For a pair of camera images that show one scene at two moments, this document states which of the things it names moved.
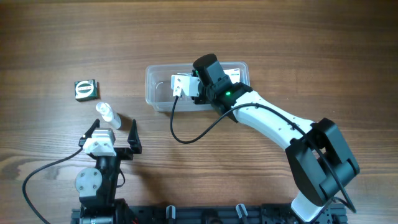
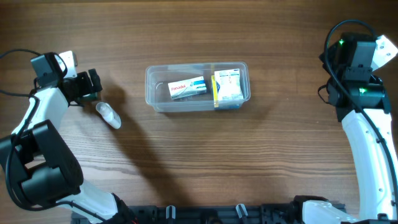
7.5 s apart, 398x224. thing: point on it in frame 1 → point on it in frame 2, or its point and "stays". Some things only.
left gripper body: x=124 y=153 → x=81 y=84
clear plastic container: x=158 y=87 stays
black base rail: x=243 y=214 stays
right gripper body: x=208 y=93 → x=331 y=52
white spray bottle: x=107 y=114 stays
